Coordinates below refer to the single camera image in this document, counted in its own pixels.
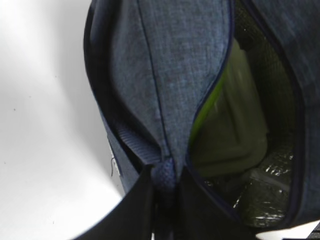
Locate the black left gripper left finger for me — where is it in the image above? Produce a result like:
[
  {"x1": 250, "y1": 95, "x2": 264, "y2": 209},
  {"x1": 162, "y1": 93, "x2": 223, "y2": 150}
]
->
[{"x1": 76, "y1": 166, "x2": 155, "y2": 240}]

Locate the dark blue lunch bag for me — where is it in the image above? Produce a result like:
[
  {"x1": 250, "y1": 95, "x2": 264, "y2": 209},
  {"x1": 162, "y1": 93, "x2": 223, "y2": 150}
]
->
[{"x1": 83, "y1": 0, "x2": 320, "y2": 232}]

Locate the green lid glass container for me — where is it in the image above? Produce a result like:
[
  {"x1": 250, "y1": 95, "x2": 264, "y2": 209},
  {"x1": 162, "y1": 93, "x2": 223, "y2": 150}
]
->
[{"x1": 190, "y1": 40, "x2": 268, "y2": 178}]

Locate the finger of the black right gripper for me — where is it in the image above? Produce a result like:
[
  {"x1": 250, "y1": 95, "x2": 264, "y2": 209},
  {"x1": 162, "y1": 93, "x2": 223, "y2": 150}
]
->
[{"x1": 256, "y1": 221, "x2": 320, "y2": 240}]

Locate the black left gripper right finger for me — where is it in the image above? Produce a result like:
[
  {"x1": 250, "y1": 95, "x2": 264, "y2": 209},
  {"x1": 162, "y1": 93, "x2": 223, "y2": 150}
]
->
[{"x1": 174, "y1": 172, "x2": 257, "y2": 240}]

